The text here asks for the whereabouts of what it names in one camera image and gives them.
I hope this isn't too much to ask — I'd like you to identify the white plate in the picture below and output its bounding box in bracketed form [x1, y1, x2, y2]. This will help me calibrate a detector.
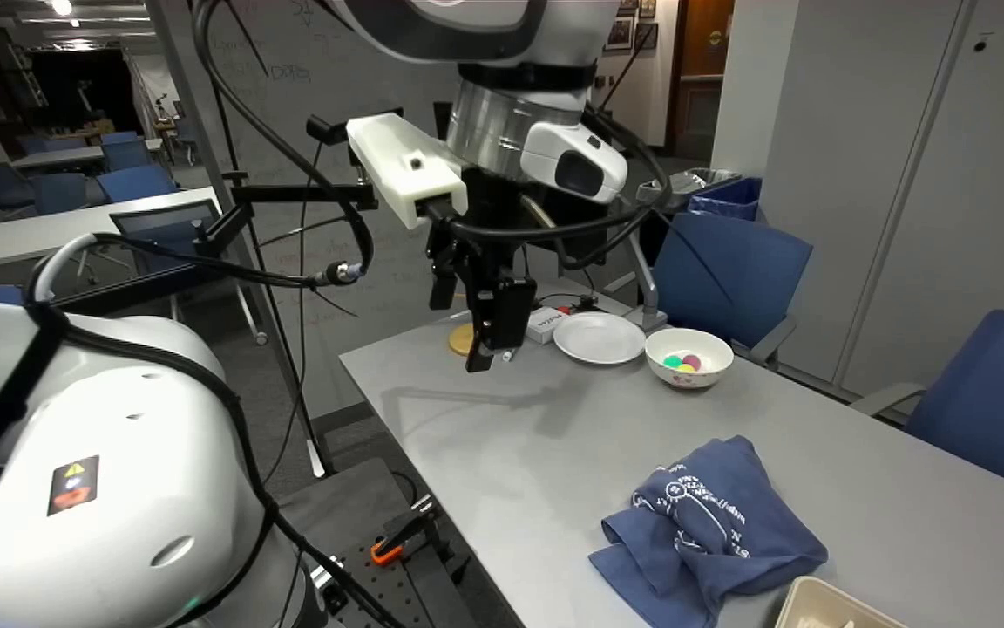
[555, 312, 645, 365]

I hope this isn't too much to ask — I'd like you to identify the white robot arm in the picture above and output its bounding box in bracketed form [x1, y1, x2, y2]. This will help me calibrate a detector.
[0, 0, 629, 628]

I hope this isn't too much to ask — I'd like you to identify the far blue chair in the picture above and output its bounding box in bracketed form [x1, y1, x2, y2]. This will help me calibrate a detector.
[652, 211, 813, 364]

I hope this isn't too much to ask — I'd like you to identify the blue chair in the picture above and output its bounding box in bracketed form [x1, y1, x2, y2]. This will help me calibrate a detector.
[855, 312, 1004, 479]
[652, 211, 813, 364]

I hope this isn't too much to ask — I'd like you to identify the white bowl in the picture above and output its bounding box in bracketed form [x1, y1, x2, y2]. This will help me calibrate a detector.
[645, 329, 734, 391]

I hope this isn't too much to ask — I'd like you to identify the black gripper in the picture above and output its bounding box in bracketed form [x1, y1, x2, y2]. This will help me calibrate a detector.
[424, 167, 538, 375]

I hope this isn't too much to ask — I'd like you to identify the wooden coaster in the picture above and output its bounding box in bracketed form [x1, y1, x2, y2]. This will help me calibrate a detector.
[446, 325, 473, 357]

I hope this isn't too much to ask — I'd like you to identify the blue t-shirt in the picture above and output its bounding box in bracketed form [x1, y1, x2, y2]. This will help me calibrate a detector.
[589, 435, 831, 628]

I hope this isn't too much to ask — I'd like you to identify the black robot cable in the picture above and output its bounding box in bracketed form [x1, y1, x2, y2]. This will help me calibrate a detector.
[26, 0, 690, 628]

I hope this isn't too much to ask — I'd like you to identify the beige tray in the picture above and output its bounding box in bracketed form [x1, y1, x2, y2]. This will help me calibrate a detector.
[774, 577, 908, 628]

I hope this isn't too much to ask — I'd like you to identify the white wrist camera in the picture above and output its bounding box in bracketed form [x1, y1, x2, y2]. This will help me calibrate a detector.
[346, 113, 471, 229]

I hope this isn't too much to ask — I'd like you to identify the near blue chair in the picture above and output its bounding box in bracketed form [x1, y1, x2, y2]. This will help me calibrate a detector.
[855, 312, 1004, 479]

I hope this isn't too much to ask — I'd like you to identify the orange black clamp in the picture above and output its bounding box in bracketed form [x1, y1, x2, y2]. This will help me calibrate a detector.
[366, 496, 436, 569]

